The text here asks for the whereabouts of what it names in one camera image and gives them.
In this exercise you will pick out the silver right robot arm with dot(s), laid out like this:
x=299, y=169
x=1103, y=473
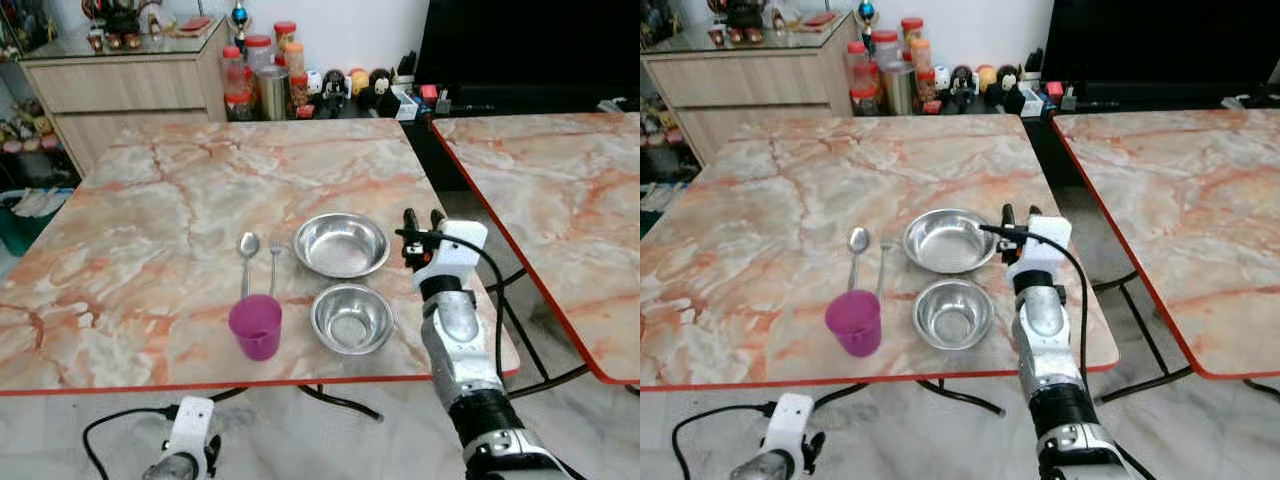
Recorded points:
x=460, y=350
x=1045, y=345

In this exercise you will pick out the flat red case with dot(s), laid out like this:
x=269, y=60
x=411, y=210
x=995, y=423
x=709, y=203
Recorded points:
x=195, y=23
x=820, y=19

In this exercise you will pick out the steel spoon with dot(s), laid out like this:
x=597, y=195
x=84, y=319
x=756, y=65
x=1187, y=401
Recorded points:
x=858, y=240
x=248, y=245

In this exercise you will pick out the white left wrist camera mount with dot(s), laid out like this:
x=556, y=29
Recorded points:
x=190, y=420
x=787, y=418

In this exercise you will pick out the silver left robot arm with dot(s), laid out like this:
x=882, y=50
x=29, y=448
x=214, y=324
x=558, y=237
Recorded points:
x=757, y=470

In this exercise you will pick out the steel fork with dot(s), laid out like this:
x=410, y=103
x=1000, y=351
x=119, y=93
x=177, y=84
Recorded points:
x=884, y=250
x=275, y=252

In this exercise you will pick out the red-cap plastic bottle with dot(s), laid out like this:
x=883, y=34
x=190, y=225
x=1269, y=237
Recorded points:
x=860, y=76
x=233, y=80

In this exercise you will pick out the tall red-lid jar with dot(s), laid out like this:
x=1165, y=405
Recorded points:
x=912, y=32
x=285, y=36

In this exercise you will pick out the steel canister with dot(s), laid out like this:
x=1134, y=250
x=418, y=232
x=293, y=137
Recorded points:
x=272, y=94
x=899, y=90

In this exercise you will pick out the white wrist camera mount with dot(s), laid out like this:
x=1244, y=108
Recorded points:
x=458, y=250
x=1045, y=242
x=190, y=420
x=787, y=418

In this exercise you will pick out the orange-lid snack jar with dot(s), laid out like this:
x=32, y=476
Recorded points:
x=297, y=75
x=921, y=65

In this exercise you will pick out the dark monkey plush toy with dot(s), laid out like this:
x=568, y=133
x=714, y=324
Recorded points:
x=378, y=90
x=1007, y=86

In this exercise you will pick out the black television screen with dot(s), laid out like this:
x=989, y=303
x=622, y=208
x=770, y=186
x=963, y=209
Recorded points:
x=1160, y=40
x=530, y=45

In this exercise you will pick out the wide shallow steel bowl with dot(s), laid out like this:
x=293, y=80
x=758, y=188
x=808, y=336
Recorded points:
x=341, y=246
x=948, y=242

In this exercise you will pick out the wide red-lid clear jar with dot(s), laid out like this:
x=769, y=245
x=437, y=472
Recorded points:
x=258, y=54
x=886, y=48

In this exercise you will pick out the purple plastic cup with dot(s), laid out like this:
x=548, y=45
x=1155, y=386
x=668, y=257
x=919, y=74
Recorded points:
x=255, y=328
x=853, y=324

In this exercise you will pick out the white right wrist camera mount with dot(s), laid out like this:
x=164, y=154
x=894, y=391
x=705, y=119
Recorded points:
x=458, y=250
x=1045, y=242

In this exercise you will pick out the small deep steel bowl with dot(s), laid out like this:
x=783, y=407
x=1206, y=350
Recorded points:
x=954, y=316
x=352, y=320

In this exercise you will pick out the small globe trophy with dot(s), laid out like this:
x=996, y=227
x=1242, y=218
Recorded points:
x=866, y=12
x=238, y=14

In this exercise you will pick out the light wooden drawer cabinet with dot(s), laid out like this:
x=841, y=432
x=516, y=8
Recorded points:
x=745, y=88
x=120, y=90

